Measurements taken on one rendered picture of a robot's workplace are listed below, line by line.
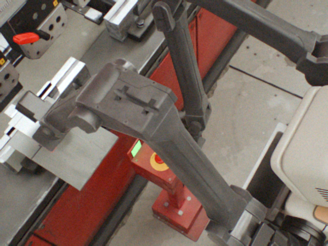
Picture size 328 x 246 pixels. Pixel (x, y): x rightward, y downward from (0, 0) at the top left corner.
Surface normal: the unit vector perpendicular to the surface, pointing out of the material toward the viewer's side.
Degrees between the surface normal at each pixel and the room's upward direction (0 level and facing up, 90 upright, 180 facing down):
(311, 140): 42
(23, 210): 0
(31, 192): 0
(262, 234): 37
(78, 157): 0
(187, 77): 74
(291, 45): 69
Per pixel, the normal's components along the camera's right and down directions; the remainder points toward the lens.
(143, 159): -0.09, -0.43
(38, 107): 0.23, -0.21
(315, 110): -0.64, -0.61
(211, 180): 0.70, 0.22
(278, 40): -0.33, 0.69
